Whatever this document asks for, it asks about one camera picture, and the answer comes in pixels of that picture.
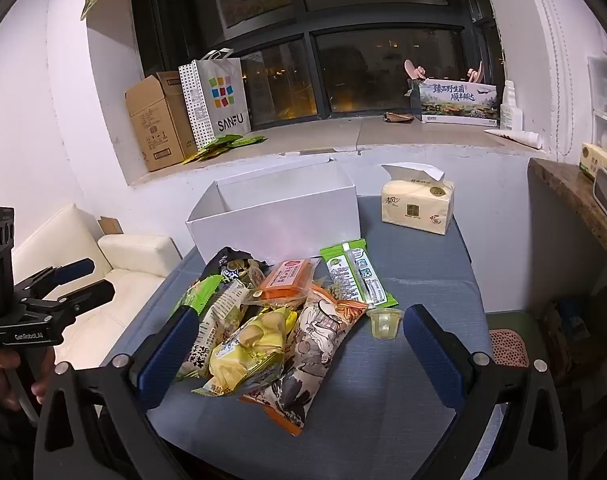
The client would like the pink perforated pad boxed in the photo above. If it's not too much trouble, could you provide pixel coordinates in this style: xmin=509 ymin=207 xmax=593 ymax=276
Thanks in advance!
xmin=488 ymin=329 xmax=529 ymax=368

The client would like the green snack packet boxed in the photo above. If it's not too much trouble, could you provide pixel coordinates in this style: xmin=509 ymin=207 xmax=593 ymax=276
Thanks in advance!
xmin=171 ymin=274 xmax=224 ymax=317

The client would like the blue-grey tablecloth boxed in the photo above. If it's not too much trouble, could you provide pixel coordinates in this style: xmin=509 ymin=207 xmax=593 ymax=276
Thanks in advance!
xmin=98 ymin=195 xmax=489 ymax=480

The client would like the brown cardboard box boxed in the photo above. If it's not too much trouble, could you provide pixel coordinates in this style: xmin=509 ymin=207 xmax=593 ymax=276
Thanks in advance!
xmin=125 ymin=71 xmax=197 ymax=173

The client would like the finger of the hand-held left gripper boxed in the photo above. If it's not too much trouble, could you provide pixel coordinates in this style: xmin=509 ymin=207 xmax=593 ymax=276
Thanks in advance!
xmin=14 ymin=258 xmax=95 ymax=304
xmin=24 ymin=280 xmax=115 ymax=329

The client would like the white cardboard box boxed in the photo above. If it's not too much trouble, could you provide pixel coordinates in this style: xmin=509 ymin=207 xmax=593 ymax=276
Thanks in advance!
xmin=186 ymin=157 xmax=361 ymax=266

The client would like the black snack packet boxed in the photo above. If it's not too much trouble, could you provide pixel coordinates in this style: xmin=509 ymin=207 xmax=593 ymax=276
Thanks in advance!
xmin=205 ymin=246 xmax=264 ymax=291

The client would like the pale yellow tissue pack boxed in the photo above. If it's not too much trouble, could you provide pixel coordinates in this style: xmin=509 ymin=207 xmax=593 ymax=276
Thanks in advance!
xmin=580 ymin=141 xmax=607 ymax=181

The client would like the yellow snack packet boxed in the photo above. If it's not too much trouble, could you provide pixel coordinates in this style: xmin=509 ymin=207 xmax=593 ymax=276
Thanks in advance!
xmin=192 ymin=305 xmax=297 ymax=397

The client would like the white tube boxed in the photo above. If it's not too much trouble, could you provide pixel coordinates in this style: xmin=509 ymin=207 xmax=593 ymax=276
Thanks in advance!
xmin=485 ymin=127 xmax=543 ymax=150

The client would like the white dotted shopping bag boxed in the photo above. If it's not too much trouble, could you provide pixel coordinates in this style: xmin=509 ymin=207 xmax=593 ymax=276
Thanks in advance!
xmin=178 ymin=48 xmax=252 ymax=152

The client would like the cartoon printed snack packet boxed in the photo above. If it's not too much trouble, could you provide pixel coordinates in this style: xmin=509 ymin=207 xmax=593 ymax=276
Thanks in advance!
xmin=238 ymin=285 xmax=369 ymax=437

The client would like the black framed window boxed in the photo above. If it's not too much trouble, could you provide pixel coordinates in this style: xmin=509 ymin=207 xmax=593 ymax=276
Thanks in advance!
xmin=128 ymin=0 xmax=507 ymax=133

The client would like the orange snack packet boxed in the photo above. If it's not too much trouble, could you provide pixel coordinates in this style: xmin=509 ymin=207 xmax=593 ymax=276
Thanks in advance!
xmin=254 ymin=257 xmax=321 ymax=306

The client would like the green white drink packet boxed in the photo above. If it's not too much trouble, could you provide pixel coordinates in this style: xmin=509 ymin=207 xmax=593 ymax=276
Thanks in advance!
xmin=319 ymin=240 xmax=399 ymax=310

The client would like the white striped snack packet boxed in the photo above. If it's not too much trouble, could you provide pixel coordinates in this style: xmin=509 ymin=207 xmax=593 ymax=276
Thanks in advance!
xmin=176 ymin=280 xmax=252 ymax=381

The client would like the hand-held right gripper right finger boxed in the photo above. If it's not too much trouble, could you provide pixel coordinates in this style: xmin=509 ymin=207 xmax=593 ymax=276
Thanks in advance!
xmin=402 ymin=304 xmax=569 ymax=480

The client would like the small clear snack wrapper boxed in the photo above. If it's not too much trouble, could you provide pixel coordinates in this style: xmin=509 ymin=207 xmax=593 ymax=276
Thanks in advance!
xmin=241 ymin=259 xmax=272 ymax=288

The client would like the cream leather sofa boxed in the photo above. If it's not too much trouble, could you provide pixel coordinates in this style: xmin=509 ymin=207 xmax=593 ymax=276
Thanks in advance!
xmin=11 ymin=203 xmax=184 ymax=371

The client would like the brown side shelf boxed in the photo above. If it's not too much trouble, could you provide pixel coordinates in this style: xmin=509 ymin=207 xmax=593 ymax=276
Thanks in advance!
xmin=527 ymin=157 xmax=607 ymax=273

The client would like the white plastic bottle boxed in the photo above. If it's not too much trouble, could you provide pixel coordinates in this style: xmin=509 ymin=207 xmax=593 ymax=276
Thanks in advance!
xmin=501 ymin=80 xmax=524 ymax=131

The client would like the yellow jelly cup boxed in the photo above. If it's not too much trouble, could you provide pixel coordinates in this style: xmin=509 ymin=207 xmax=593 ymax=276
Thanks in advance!
xmin=366 ymin=308 xmax=403 ymax=341

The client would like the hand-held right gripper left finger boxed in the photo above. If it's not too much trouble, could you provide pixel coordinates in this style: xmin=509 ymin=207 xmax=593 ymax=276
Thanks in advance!
xmin=34 ymin=304 xmax=200 ymax=480

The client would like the pile of green sachets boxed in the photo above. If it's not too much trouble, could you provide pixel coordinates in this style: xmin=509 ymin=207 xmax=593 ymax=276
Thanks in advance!
xmin=181 ymin=133 xmax=267 ymax=166

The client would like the printed gift box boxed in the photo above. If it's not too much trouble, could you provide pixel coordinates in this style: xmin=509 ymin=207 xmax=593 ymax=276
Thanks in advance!
xmin=417 ymin=79 xmax=500 ymax=127

